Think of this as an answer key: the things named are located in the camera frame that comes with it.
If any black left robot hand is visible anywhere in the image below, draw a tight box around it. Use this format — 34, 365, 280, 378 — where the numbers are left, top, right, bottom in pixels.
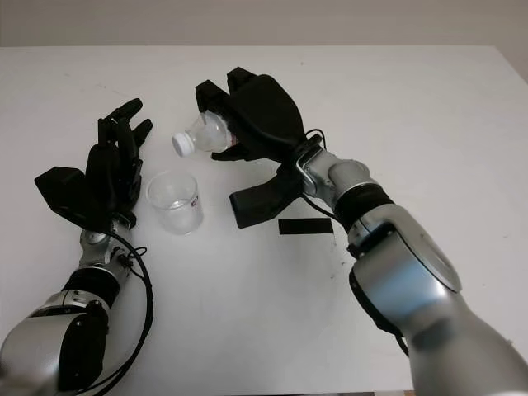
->
85, 97, 154, 229

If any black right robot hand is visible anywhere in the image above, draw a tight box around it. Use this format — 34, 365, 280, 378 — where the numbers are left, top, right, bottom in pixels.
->
194, 65, 309, 163

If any clear plastic water bottle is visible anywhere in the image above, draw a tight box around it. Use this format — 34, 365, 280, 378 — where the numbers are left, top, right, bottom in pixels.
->
171, 112, 241, 158

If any clear glass cup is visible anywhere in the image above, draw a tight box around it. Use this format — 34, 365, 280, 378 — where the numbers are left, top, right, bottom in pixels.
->
145, 169, 205, 237

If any black tape strip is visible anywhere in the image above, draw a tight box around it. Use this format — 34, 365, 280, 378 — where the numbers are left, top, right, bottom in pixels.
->
277, 218, 333, 237

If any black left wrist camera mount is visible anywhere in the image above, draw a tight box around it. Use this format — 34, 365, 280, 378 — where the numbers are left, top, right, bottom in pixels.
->
33, 165, 113, 233

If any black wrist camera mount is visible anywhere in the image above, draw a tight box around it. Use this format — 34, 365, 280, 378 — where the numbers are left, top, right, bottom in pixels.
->
229, 163, 307, 229
33, 165, 113, 233

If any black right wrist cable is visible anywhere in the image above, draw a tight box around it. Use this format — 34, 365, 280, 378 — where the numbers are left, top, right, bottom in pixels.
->
295, 128, 410, 356

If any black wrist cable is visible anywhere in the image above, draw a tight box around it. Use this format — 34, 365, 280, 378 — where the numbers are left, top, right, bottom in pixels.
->
295, 128, 410, 356
97, 231, 155, 394

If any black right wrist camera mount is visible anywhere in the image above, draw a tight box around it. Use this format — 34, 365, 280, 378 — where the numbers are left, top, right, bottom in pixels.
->
229, 163, 307, 229

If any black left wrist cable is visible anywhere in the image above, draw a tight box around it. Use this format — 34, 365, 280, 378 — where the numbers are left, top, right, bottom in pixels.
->
97, 231, 155, 394

